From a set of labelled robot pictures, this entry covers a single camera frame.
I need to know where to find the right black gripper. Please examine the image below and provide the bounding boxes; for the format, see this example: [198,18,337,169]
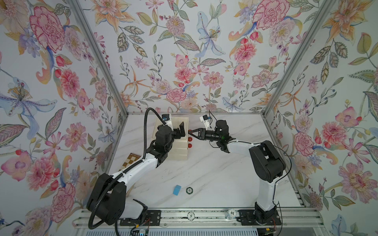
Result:
[190,129,223,144]

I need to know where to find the cream drawer cabinet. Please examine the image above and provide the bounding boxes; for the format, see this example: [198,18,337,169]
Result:
[152,114,189,161]

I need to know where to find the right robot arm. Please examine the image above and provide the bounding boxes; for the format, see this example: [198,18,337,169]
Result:
[188,120,286,225]

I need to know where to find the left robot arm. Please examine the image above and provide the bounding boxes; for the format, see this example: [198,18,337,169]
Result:
[87,122,186,230]

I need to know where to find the wooden chessboard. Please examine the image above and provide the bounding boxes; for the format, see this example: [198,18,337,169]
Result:
[119,153,141,171]

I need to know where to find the blue foam block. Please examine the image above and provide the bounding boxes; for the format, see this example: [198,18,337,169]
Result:
[173,185,182,196]

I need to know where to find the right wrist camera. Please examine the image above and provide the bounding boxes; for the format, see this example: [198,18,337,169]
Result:
[200,115,212,125]

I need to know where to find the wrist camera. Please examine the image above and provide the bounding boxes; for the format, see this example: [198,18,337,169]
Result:
[161,114,172,125]
[200,115,212,125]

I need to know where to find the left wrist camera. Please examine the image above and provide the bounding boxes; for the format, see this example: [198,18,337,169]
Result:
[161,114,172,125]

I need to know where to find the black corrugated cable conduit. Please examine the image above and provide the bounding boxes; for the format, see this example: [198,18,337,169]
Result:
[88,107,166,230]

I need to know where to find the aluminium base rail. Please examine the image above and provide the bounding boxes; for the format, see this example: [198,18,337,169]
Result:
[72,207,325,229]

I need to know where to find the left aluminium corner post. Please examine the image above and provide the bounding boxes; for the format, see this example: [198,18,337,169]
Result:
[66,0,129,116]

